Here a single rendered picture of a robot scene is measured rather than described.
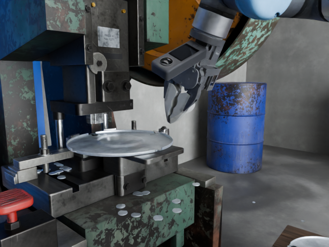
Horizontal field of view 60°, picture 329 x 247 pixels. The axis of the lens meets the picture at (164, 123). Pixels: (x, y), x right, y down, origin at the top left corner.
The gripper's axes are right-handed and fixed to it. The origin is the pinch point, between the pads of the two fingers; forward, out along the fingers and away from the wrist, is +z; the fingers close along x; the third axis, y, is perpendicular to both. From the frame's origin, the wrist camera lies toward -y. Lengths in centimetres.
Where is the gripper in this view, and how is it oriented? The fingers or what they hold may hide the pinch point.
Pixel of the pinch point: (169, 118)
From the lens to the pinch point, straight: 65.6
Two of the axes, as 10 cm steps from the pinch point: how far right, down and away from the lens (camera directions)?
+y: 6.3, -1.4, 7.6
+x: -7.0, -5.1, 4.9
